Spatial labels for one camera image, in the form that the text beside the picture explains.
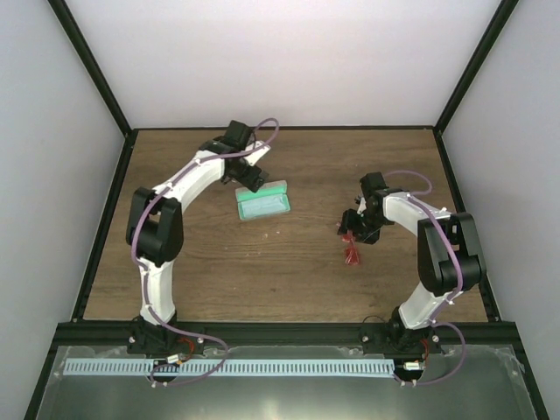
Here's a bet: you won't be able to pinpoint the metal sheet panel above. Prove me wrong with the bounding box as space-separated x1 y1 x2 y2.
36 346 536 419

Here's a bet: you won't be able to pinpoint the black left frame post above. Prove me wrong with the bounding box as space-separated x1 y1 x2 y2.
47 0 132 137

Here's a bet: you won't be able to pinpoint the black right frame post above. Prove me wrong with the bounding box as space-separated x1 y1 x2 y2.
434 0 519 134

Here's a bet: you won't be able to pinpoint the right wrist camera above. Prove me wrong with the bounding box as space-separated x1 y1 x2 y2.
360 172 388 200

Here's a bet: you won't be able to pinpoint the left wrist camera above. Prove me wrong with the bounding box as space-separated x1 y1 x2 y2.
222 120 253 151

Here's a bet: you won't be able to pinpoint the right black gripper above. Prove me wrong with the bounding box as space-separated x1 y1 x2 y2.
338 209 387 245

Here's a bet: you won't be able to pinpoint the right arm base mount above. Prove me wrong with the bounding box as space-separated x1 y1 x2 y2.
358 315 440 356

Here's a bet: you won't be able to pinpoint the light blue slotted cable duct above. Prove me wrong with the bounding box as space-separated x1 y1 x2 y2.
63 358 395 378

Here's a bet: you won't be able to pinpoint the black aluminium front rail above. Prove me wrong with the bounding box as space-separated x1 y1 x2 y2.
52 320 521 347

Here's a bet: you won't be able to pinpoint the light blue cleaning cloth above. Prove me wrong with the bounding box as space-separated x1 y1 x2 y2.
241 196 285 218

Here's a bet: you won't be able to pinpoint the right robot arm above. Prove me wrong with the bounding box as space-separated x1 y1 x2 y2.
338 189 487 353

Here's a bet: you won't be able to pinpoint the green glasses case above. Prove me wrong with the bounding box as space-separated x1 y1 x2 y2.
235 180 291 221

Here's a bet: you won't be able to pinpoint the red transparent sunglasses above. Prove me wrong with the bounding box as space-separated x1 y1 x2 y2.
342 233 361 266

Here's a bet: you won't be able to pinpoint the black frame post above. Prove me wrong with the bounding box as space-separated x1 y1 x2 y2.
434 0 519 134
47 0 132 137

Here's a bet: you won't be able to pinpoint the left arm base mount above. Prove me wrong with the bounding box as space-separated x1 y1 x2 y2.
127 316 204 356

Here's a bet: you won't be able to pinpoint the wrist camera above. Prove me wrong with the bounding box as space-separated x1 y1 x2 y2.
222 120 253 151
360 172 388 200

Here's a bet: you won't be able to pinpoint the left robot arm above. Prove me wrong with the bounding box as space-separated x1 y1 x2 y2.
126 136 270 354

